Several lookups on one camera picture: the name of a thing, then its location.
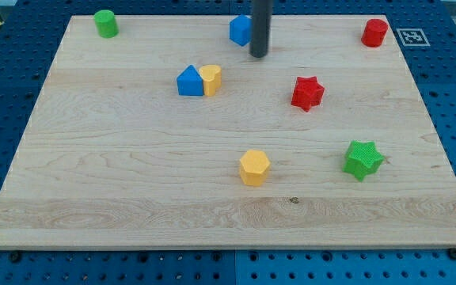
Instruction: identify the yellow heart block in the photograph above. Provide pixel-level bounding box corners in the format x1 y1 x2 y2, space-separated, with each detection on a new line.
199 65 222 97

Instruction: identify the red star block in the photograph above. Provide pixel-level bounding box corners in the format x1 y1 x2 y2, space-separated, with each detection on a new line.
291 77 325 112

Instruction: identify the green cylinder block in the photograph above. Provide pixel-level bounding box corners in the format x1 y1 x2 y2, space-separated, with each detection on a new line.
93 9 119 38

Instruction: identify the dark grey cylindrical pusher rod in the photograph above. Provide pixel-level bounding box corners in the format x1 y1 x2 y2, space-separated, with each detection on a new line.
249 0 272 59

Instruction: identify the yellow hexagon block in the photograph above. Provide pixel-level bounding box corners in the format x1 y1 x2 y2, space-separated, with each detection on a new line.
239 150 271 187

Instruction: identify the light wooden board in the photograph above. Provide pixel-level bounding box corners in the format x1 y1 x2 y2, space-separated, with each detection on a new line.
0 15 456 251

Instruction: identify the blue triangle block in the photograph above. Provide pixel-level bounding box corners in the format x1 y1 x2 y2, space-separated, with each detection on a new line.
177 65 203 96

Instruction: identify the green star block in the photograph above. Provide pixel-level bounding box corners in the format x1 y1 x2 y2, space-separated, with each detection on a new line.
342 140 385 181

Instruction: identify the white fiducial marker tag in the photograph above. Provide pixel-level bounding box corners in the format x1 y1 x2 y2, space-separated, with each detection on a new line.
397 28 430 47

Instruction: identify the red cylinder block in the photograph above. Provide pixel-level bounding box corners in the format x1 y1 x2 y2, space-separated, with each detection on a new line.
361 18 389 48

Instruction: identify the blue cube block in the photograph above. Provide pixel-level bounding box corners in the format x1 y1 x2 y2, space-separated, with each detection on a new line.
229 14 251 47

